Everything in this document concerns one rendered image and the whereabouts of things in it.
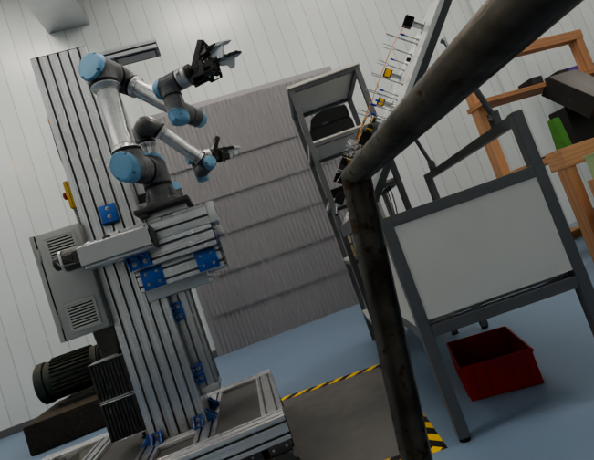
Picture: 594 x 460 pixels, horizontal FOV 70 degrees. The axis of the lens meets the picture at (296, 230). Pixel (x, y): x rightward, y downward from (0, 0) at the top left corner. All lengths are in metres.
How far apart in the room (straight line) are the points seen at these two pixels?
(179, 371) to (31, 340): 3.88
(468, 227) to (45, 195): 5.00
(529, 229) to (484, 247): 0.16
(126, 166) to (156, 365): 0.86
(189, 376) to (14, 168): 4.42
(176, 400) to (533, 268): 1.51
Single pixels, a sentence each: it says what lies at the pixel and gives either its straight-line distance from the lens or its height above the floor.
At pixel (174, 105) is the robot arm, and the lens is 1.71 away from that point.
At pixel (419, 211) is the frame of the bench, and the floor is 0.78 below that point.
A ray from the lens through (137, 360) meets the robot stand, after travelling 2.04.
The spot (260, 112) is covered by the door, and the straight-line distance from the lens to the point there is 5.59.
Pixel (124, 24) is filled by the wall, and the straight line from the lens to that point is 6.31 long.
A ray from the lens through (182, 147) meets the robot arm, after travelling 2.50.
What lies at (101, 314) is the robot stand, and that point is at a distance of 2.01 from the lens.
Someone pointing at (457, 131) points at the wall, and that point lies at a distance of 6.29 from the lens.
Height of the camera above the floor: 0.76
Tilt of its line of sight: 4 degrees up
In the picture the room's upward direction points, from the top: 19 degrees counter-clockwise
